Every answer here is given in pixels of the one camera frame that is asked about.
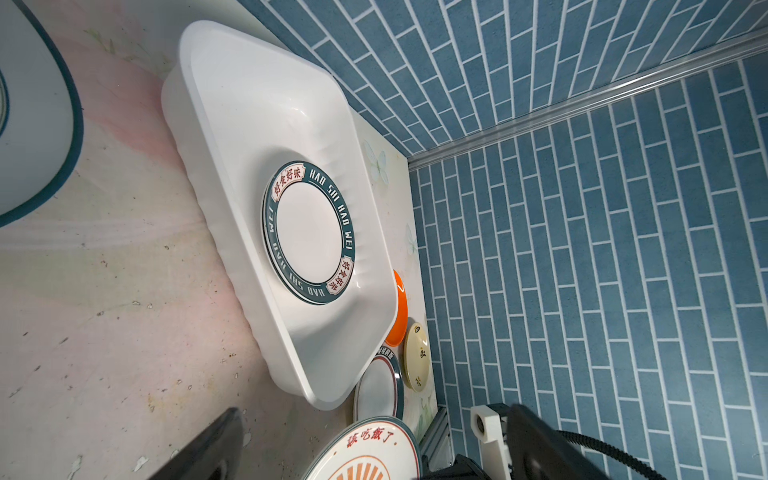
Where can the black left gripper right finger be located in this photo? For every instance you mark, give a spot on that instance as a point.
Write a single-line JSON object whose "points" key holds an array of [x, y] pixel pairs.
{"points": [[539, 452]]}

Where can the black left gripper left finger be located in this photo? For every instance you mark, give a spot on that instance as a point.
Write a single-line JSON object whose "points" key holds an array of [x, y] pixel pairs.
{"points": [[215, 453]]}

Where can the orange sunburst plate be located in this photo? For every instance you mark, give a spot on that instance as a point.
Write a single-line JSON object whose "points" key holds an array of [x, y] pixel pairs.
{"points": [[377, 448]]}

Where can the green red ring plate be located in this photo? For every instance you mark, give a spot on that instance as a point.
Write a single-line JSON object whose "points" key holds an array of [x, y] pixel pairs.
{"points": [[380, 391]]}

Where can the green lettered rim plate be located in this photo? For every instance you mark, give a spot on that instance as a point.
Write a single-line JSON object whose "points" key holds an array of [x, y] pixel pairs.
{"points": [[308, 233]]}

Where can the flower outline white plate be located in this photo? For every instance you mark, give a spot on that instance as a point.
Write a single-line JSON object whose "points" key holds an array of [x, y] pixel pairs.
{"points": [[42, 125]]}

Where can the white plastic bin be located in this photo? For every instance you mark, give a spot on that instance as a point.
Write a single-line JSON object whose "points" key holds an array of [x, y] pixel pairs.
{"points": [[270, 147]]}

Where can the yellow floral plate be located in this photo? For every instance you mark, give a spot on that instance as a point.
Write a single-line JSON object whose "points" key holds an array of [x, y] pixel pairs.
{"points": [[416, 357]]}

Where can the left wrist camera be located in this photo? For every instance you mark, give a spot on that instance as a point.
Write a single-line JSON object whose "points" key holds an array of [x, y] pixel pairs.
{"points": [[489, 424]]}

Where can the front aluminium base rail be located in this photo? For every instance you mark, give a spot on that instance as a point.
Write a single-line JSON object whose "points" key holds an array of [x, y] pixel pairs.
{"points": [[436, 447]]}

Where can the aluminium frame rail right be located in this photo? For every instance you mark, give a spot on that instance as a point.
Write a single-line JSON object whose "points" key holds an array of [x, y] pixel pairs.
{"points": [[715, 56]]}

